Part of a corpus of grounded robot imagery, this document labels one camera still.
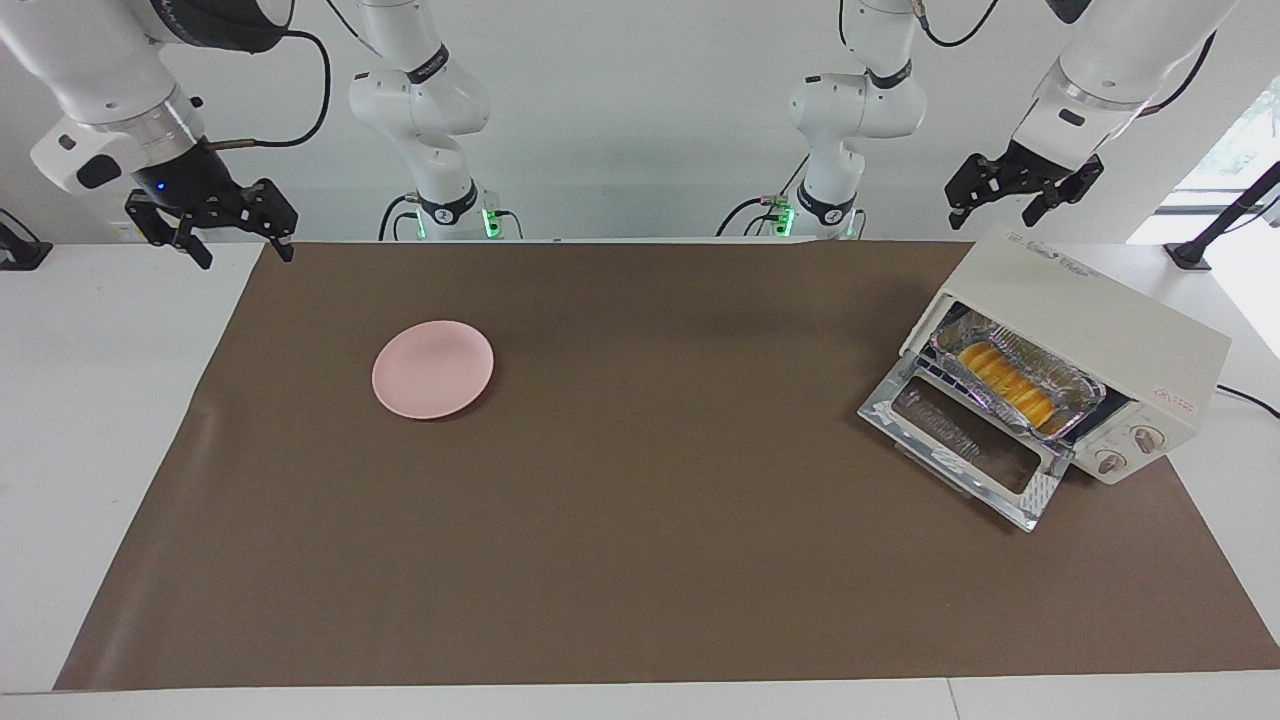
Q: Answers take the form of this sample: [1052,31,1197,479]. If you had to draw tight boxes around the black left base cable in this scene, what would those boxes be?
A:
[715,150,811,238]

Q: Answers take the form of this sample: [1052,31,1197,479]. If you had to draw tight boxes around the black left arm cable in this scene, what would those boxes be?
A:
[915,0,1001,49]

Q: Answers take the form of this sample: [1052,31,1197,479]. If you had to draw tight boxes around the orange food slices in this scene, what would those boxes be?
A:
[957,342,1056,429]

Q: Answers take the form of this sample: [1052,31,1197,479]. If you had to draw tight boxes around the glass oven door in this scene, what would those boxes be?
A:
[858,352,1074,533]

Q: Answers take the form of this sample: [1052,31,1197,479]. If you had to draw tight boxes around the cream toaster oven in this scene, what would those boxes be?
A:
[898,225,1233,487]

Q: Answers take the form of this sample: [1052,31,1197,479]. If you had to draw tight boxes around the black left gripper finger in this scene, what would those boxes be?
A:
[1022,155,1105,229]
[945,152,1009,231]

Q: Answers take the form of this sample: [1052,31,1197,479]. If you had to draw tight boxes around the black camera stand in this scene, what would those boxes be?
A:
[1165,160,1280,271]

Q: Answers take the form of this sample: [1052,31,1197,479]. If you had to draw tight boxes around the brown table mat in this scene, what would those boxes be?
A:
[52,240,1280,693]

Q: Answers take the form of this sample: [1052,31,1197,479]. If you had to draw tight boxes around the aluminium foil tray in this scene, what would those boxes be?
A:
[928,308,1107,441]

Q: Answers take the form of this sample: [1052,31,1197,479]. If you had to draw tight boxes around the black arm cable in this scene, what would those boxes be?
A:
[915,0,1001,49]
[205,28,331,151]

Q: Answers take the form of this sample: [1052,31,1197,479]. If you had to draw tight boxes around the black table clamp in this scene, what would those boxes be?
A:
[0,208,53,271]

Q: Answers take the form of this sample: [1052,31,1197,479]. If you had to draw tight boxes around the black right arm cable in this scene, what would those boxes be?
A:
[205,28,331,151]

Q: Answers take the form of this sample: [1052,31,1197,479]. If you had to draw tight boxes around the pink round plate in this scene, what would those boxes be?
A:
[372,320,495,421]

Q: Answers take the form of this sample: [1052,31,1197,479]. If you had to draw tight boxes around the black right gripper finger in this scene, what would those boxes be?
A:
[125,195,213,271]
[243,180,299,263]

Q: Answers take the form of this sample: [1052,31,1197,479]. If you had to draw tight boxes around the black oven power cable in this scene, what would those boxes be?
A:
[1215,384,1280,421]

